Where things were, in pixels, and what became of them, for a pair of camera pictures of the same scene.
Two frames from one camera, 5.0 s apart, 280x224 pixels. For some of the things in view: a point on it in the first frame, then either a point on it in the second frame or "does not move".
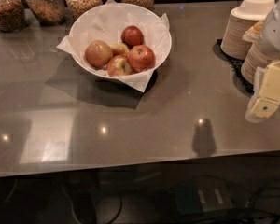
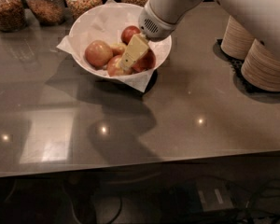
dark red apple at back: (132, 36) does not move
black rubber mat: (244, 86) does not move
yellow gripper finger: (274, 90) → (137, 47)
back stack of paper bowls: (253, 10) does not move
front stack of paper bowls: (256, 56) does not move
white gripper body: (276, 32) → (158, 26)
